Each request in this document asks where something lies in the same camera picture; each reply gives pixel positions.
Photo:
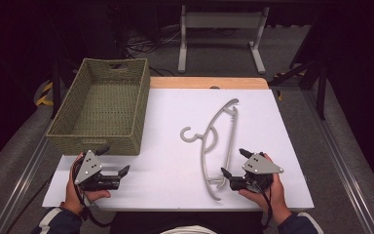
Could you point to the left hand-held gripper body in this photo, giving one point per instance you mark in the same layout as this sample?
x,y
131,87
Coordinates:
x,y
87,167

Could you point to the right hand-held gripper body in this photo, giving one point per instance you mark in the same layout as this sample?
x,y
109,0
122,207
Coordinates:
x,y
259,165

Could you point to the person's left hand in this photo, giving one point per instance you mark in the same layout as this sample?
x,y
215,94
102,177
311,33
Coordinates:
x,y
73,198

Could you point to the person's right hand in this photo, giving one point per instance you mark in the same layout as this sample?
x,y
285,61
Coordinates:
x,y
277,198

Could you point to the grey plastic clothes hanger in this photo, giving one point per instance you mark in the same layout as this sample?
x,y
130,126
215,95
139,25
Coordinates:
x,y
207,143

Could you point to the green woven basket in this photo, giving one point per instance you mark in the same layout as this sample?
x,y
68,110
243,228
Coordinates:
x,y
104,107

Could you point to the white table cover board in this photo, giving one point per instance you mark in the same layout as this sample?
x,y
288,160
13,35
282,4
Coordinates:
x,y
175,162

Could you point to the person's dark clothing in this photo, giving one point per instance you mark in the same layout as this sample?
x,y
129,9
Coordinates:
x,y
188,222

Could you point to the black metal stand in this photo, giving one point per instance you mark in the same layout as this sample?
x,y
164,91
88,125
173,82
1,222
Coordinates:
x,y
56,91
318,81

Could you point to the yellow black striped tape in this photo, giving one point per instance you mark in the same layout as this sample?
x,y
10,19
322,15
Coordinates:
x,y
44,97

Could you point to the metal floor rail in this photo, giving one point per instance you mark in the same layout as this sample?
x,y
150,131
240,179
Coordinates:
x,y
19,185
344,156

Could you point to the white metal stand frame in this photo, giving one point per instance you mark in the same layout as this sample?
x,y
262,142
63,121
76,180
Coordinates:
x,y
220,20

